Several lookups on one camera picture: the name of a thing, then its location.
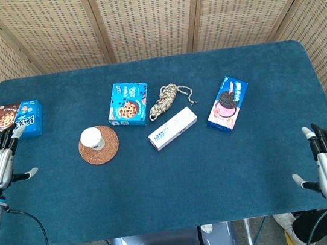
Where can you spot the pink and blue Oreo box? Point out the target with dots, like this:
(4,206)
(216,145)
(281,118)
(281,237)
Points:
(227,104)

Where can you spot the white paper cup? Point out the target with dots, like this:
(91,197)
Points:
(92,138)

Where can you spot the brown woven round coaster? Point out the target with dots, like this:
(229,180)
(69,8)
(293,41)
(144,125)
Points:
(106,150)

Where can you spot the bundle of beige twine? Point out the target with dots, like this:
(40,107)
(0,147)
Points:
(163,101)

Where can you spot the white and blue slim box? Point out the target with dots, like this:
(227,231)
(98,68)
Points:
(173,128)

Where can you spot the woven bamboo folding screen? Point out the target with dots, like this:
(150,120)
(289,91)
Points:
(149,18)

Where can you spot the blue felt table mat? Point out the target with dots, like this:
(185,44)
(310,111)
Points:
(189,173)

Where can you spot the white sneaker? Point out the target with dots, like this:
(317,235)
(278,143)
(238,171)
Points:
(289,226)

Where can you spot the brown and blue cookie box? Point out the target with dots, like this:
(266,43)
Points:
(24,117)

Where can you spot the blue chocolate chip cookie box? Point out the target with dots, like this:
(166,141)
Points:
(128,104)

